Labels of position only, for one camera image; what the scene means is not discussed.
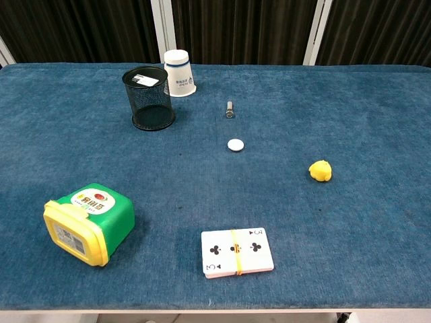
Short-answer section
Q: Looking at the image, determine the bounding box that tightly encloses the blue table cloth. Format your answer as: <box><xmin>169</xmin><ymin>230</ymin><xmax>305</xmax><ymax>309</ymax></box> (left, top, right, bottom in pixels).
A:
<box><xmin>0</xmin><ymin>62</ymin><xmax>431</xmax><ymax>311</ymax></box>

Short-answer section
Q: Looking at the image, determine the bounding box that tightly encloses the black mesh pen holder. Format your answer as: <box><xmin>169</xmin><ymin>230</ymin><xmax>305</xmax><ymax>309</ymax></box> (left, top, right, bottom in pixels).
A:
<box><xmin>121</xmin><ymin>65</ymin><xmax>176</xmax><ymax>131</ymax></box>

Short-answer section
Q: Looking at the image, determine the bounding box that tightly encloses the white paper cup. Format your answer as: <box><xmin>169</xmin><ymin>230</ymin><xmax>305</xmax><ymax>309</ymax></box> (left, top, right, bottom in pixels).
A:
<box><xmin>164</xmin><ymin>49</ymin><xmax>197</xmax><ymax>98</ymax></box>

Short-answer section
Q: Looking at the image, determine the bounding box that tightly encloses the yellow rubber band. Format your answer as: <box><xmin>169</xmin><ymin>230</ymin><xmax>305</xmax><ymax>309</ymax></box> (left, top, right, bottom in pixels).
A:
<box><xmin>230</xmin><ymin>228</ymin><xmax>244</xmax><ymax>277</ymax></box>

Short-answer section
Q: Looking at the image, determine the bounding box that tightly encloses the deck of playing cards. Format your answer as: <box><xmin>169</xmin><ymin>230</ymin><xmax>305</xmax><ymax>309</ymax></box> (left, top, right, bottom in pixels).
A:
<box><xmin>201</xmin><ymin>227</ymin><xmax>275</xmax><ymax>280</ymax></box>

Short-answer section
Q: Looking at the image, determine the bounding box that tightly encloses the small yellow toy figure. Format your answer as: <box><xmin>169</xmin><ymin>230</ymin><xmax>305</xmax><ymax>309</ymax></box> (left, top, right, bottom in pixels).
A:
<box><xmin>308</xmin><ymin>159</ymin><xmax>333</xmax><ymax>183</ymax></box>

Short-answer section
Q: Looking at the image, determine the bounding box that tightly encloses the dark pleated curtain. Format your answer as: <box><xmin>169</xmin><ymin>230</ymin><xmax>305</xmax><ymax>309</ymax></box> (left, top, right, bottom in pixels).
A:
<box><xmin>0</xmin><ymin>0</ymin><xmax>431</xmax><ymax>67</ymax></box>

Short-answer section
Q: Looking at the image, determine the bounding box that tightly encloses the green box with yellow lid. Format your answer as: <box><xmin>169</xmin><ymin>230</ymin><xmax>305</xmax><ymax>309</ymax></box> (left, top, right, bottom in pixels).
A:
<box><xmin>42</xmin><ymin>182</ymin><xmax>136</xmax><ymax>268</ymax></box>

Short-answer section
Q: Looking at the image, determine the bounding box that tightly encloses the white frame post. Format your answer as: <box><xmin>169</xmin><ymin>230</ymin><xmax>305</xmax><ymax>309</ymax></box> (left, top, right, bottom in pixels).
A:
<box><xmin>150</xmin><ymin>0</ymin><xmax>178</xmax><ymax>64</ymax></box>
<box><xmin>0</xmin><ymin>35</ymin><xmax>17</xmax><ymax>68</ymax></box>
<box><xmin>302</xmin><ymin>0</ymin><xmax>334</xmax><ymax>67</ymax></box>

